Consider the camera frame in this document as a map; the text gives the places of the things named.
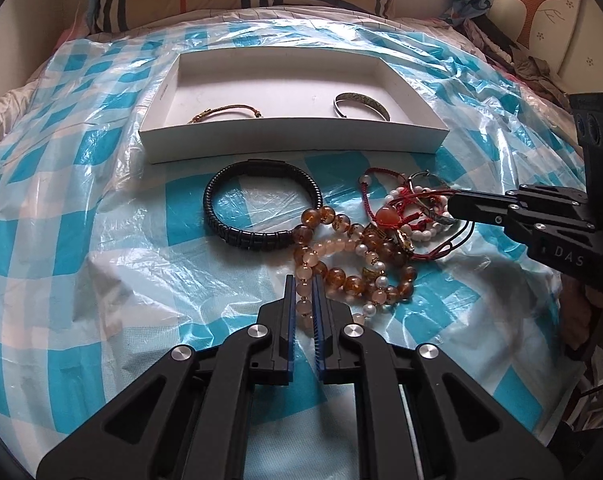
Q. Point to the engraved silver bangle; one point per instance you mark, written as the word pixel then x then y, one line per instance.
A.
pixel 364 100

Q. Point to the pile of dark clothes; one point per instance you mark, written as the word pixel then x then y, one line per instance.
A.
pixel 536 75

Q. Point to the thin silver bangle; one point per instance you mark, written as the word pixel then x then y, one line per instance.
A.
pixel 424 175

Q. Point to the blue checked plastic sheet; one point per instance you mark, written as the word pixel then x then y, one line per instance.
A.
pixel 81 260

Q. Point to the tree pattern padded panel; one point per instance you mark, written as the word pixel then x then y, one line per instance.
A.
pixel 536 0

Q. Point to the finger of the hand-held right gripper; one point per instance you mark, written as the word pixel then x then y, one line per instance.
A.
pixel 551 235
pixel 546 197

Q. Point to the white cardboard box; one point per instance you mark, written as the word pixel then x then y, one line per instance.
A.
pixel 281 80

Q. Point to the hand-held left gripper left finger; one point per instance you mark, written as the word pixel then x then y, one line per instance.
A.
pixel 290 320

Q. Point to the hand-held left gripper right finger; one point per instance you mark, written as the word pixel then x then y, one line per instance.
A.
pixel 317 320

